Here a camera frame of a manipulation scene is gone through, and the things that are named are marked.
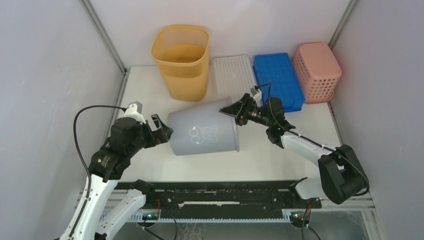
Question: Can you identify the blue compartment tray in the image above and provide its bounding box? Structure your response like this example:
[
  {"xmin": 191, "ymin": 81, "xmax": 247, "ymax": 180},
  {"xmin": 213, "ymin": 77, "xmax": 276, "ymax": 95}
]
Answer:
[{"xmin": 252, "ymin": 52, "xmax": 305, "ymax": 113}]

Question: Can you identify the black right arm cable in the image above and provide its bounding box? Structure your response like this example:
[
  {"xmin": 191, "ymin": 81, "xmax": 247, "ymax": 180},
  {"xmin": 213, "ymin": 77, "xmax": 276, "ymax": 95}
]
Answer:
[{"xmin": 255, "ymin": 81, "xmax": 370, "ymax": 197}]

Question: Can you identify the grey bin liner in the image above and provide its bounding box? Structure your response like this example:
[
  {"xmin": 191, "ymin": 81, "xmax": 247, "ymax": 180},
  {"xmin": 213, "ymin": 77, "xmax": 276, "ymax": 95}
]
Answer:
[{"xmin": 167, "ymin": 96, "xmax": 240, "ymax": 156}]

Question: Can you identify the white perforated plastic basket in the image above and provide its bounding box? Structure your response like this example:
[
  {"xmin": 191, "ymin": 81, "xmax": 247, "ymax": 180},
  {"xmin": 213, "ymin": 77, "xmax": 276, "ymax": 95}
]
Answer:
[{"xmin": 212, "ymin": 55, "xmax": 257, "ymax": 102}]

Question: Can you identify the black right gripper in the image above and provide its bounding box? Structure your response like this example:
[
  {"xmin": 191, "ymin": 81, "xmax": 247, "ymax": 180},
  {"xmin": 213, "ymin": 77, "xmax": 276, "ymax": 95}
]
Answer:
[{"xmin": 220, "ymin": 92, "xmax": 273, "ymax": 128}]

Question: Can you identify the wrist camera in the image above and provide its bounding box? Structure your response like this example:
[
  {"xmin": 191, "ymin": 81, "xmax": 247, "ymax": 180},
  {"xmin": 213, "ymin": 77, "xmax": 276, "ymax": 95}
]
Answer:
[
  {"xmin": 123, "ymin": 101, "xmax": 147, "ymax": 124},
  {"xmin": 250, "ymin": 86, "xmax": 263, "ymax": 107}
]

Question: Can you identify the pink perforated plastic basket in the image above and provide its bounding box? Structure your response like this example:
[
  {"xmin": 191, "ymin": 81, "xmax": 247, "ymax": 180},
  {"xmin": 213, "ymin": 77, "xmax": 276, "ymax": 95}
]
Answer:
[{"xmin": 292, "ymin": 42, "xmax": 342, "ymax": 104}]

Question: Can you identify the white slotted cable duct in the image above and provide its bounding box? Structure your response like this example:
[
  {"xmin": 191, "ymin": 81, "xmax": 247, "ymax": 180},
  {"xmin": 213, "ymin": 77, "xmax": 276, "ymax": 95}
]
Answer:
[{"xmin": 127, "ymin": 211, "xmax": 292, "ymax": 223}]

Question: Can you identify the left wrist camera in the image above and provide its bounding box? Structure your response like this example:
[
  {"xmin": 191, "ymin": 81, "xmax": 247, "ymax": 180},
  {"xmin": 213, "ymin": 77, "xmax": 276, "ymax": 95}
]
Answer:
[{"xmin": 123, "ymin": 101, "xmax": 147, "ymax": 124}]

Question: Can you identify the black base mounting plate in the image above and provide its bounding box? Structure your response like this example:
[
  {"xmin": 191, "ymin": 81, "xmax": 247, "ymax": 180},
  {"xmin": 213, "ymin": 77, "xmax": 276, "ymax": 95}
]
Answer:
[{"xmin": 124, "ymin": 179, "xmax": 357, "ymax": 220}]

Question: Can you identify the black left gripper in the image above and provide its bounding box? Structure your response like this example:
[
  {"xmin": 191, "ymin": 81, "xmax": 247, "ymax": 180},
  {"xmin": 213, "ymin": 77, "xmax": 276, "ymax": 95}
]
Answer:
[{"xmin": 127, "ymin": 113, "xmax": 173, "ymax": 157}]

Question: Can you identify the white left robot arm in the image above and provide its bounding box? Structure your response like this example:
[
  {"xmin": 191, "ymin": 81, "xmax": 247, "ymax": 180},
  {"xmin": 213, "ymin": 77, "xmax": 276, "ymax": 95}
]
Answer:
[{"xmin": 60, "ymin": 114, "xmax": 174, "ymax": 240}]

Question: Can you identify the aluminium frame rail right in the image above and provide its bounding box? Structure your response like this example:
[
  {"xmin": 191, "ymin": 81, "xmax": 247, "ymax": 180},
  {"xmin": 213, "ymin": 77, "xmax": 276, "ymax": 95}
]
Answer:
[{"xmin": 327, "ymin": 0, "xmax": 361, "ymax": 144}]

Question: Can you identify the aluminium frame rail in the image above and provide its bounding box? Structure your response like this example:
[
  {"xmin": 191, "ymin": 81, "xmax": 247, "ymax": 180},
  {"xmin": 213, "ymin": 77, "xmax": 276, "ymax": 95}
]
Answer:
[
  {"xmin": 79, "ymin": 0, "xmax": 130, "ymax": 140},
  {"xmin": 327, "ymin": 0, "xmax": 361, "ymax": 144}
]

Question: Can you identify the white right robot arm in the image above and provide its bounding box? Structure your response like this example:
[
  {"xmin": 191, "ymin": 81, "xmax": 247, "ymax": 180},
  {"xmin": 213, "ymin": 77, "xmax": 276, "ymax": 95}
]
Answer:
[{"xmin": 219, "ymin": 93, "xmax": 370, "ymax": 208}]

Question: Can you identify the aluminium frame rail left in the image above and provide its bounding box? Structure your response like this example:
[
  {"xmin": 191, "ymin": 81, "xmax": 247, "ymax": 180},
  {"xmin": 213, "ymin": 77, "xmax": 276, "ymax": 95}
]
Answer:
[{"xmin": 79, "ymin": 0, "xmax": 130, "ymax": 140}]

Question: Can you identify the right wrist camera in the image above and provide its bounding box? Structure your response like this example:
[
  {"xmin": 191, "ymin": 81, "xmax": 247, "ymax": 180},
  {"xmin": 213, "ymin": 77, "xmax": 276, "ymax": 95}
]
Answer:
[{"xmin": 250, "ymin": 86, "xmax": 263, "ymax": 107}]

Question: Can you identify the yellow ribbed waste bin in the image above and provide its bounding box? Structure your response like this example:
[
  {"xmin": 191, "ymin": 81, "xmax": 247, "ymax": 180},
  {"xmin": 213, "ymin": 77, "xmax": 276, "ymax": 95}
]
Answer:
[{"xmin": 151, "ymin": 25, "xmax": 210, "ymax": 102}]

